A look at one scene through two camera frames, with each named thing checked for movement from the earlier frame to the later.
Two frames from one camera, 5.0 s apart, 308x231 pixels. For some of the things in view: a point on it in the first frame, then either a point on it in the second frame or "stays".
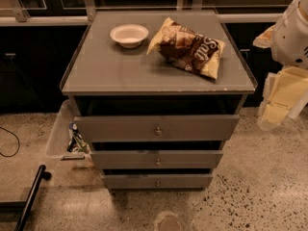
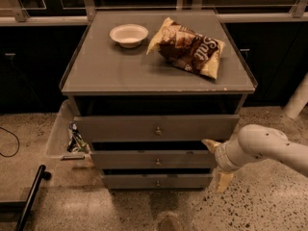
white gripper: x=291 y=42 -> x=222 y=158
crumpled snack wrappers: x=76 y=143 stays
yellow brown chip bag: x=188 y=48 stays
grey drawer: x=154 y=160 stays
